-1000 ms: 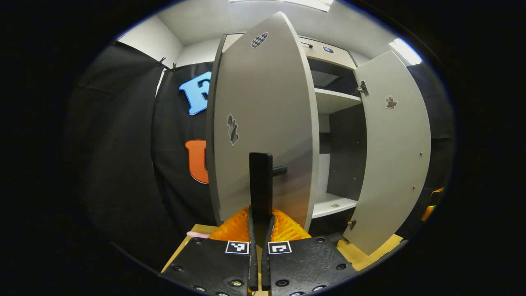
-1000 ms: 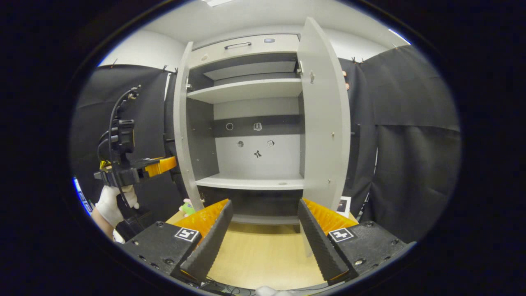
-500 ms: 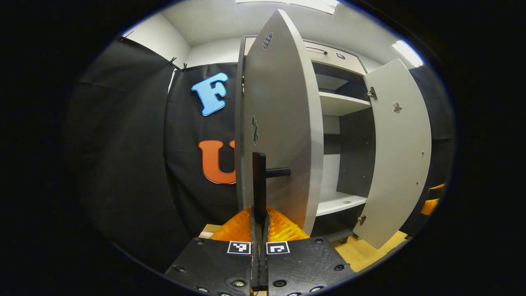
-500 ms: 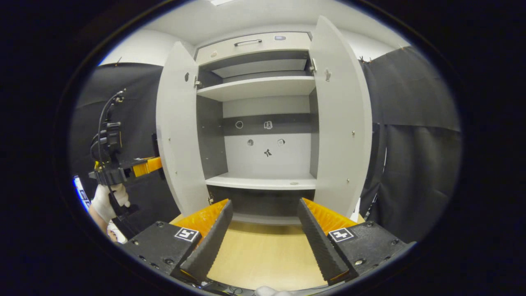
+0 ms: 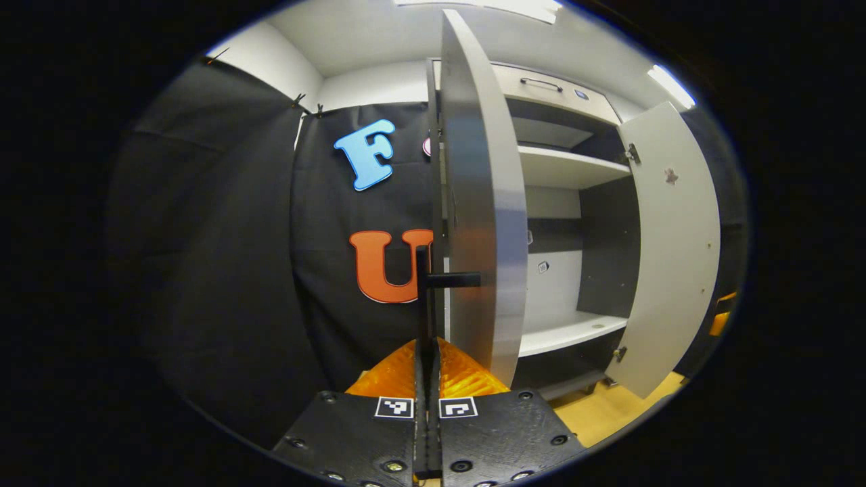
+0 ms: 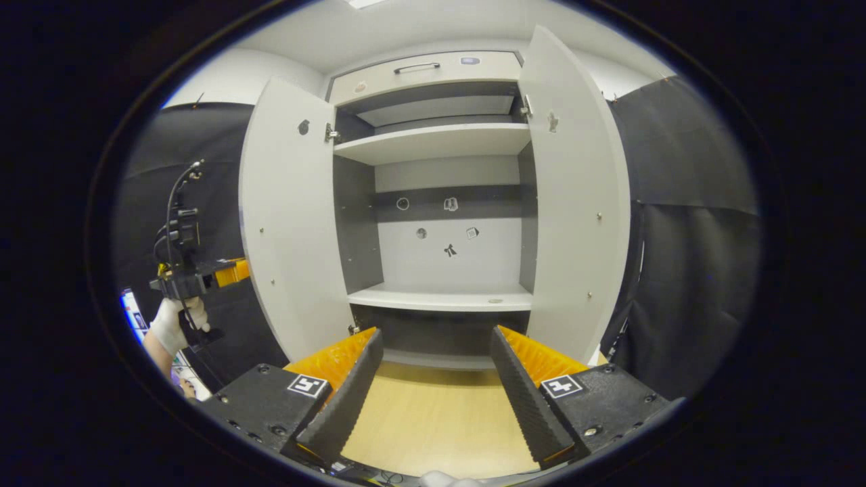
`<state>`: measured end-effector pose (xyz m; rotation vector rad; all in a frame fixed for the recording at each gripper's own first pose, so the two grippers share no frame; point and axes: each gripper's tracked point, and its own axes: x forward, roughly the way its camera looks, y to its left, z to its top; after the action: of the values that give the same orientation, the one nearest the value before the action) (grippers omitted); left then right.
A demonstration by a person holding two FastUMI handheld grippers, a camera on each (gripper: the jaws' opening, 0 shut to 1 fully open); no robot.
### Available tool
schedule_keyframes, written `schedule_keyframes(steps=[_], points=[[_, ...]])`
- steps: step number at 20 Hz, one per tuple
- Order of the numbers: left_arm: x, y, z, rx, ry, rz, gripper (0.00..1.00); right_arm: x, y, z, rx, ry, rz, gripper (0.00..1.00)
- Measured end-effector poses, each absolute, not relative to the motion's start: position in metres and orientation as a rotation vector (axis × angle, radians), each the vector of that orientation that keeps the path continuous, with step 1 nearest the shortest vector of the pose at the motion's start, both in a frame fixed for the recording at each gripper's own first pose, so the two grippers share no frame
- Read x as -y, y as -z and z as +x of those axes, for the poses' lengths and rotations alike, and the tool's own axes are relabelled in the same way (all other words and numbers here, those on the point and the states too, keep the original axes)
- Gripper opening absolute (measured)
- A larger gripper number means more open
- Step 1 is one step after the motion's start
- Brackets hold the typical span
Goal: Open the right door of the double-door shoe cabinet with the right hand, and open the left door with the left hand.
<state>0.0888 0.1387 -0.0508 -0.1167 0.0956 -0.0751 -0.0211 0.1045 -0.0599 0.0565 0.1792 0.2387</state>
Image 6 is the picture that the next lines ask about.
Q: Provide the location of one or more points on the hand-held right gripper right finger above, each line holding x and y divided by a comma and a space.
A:
524, 399

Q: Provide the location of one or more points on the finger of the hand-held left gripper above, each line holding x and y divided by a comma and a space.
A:
235, 272

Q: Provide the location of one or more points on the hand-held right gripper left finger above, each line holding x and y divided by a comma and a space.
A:
345, 399

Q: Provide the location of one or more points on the grey cabinet door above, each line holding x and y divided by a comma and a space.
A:
291, 216
575, 203

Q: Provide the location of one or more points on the grey double-door shoe cabinet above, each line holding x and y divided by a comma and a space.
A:
440, 267

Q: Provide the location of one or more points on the white cabinet shelf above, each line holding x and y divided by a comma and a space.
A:
440, 297
436, 109
433, 142

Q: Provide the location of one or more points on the metal door hinge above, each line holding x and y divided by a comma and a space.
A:
331, 132
526, 106

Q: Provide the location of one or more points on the grey cabinet drawer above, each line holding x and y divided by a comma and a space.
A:
419, 84

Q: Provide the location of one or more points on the black backdrop cloth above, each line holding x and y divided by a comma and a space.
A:
690, 284

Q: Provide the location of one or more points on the large ceiling light panel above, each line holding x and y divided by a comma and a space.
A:
365, 3

